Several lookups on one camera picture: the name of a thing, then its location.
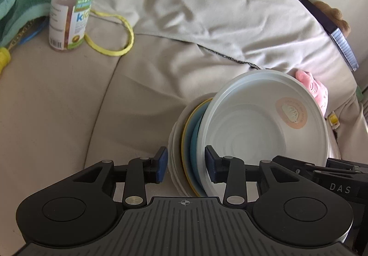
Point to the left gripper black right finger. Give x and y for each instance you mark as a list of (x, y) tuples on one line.
[(231, 171)]

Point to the white bowl with orange print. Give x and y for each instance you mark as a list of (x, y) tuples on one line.
[(257, 116)]

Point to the gummy vitamin bottle white cap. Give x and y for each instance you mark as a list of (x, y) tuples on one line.
[(67, 23)]

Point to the pink plush toy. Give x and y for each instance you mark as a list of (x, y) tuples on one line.
[(316, 89)]

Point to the blue bowl white inside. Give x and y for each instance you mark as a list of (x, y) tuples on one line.
[(193, 159)]

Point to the yellow rimmed white plate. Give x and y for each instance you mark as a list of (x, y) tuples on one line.
[(196, 115)]

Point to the grey sofa cover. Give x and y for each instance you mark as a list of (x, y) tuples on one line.
[(49, 129)]

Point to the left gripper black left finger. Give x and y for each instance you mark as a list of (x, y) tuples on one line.
[(139, 173)]

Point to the brown plush toy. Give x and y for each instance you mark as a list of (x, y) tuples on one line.
[(336, 16)]

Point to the dark blue book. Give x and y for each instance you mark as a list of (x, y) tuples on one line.
[(335, 34)]

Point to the grey sofa cushion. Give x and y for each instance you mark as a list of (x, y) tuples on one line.
[(186, 48)]

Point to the yellow white plastic object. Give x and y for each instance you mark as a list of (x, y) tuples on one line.
[(333, 120)]

